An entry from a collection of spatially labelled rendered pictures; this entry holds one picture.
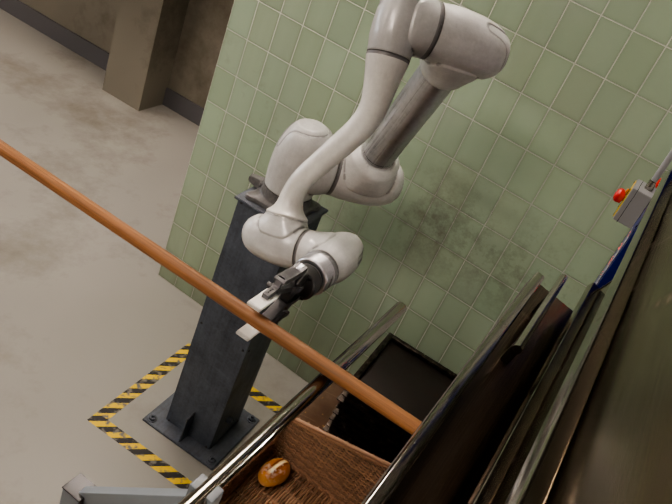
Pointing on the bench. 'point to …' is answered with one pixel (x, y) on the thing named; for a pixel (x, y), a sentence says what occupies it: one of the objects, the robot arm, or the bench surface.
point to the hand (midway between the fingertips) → (255, 316)
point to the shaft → (215, 292)
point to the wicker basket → (308, 470)
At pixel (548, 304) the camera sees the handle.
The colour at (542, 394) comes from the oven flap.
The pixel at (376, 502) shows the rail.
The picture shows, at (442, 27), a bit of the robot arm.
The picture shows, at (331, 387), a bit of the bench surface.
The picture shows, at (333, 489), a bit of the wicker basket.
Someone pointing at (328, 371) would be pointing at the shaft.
